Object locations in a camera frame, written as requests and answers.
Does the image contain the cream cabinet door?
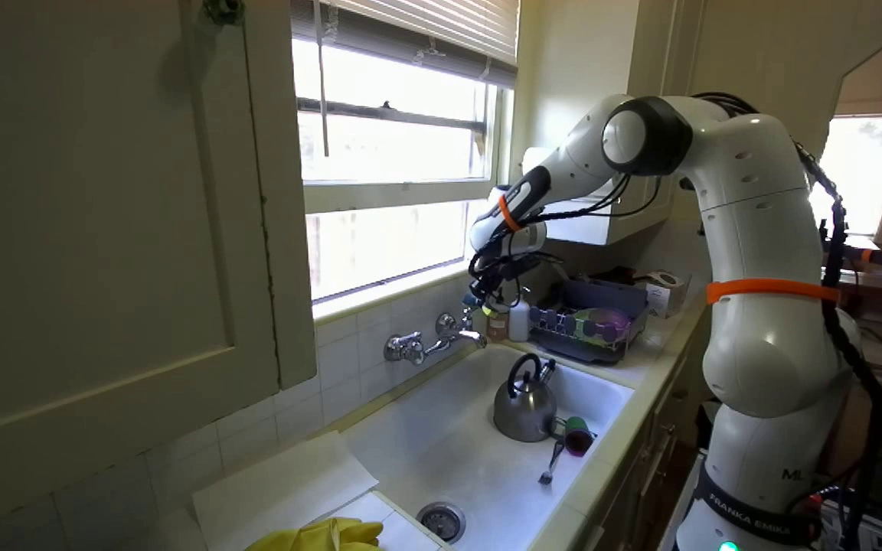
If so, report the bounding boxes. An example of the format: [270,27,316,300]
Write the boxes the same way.
[0,0,320,535]

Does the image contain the steel kettle with black handle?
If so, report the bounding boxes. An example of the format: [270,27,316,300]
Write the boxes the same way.
[489,350,563,444]

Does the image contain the small white box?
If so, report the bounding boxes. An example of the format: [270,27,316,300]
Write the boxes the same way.
[644,271,689,319]

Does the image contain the dish drying rack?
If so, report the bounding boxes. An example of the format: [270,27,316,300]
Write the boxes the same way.
[526,272,655,367]

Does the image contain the white sink basin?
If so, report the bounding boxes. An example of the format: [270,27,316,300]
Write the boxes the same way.
[342,340,637,551]

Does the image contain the dark pump bottle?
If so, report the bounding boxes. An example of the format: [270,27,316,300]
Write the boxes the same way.
[485,304,511,345]

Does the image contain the yellow rubber gloves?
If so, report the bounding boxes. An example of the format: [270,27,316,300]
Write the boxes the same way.
[245,514,388,551]

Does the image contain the metal sink drain strainer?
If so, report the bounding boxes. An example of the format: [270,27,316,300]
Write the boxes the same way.
[416,498,469,544]

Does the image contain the chrome wall tap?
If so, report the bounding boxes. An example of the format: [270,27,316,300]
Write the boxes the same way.
[381,305,489,367]

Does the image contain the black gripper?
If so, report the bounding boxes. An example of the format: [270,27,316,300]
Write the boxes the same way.
[459,247,558,312]

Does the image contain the white soap pump bottle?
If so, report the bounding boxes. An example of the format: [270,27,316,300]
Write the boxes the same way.
[507,297,532,345]

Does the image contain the kitchen window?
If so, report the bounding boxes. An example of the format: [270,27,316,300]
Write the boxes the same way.
[287,0,520,322]

